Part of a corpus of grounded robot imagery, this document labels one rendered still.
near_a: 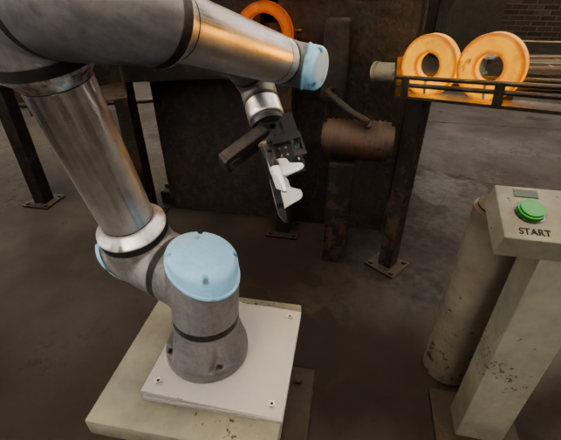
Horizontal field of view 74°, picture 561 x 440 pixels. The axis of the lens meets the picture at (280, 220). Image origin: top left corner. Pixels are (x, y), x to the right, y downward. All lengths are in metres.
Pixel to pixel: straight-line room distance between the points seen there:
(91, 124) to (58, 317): 0.97
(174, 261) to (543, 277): 0.59
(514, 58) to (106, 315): 1.33
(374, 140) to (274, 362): 0.73
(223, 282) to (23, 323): 0.96
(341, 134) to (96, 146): 0.80
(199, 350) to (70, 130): 0.39
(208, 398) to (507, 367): 0.57
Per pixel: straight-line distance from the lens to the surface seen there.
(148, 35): 0.40
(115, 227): 0.63
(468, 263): 0.91
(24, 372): 1.31
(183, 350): 0.69
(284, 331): 0.79
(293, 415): 1.03
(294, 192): 0.78
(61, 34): 0.40
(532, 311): 0.80
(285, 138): 0.73
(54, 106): 0.52
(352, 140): 1.19
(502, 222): 0.68
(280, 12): 1.32
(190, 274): 0.58
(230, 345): 0.69
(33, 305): 1.51
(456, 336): 1.04
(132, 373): 0.79
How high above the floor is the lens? 0.91
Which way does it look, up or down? 33 degrees down
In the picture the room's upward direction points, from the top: straight up
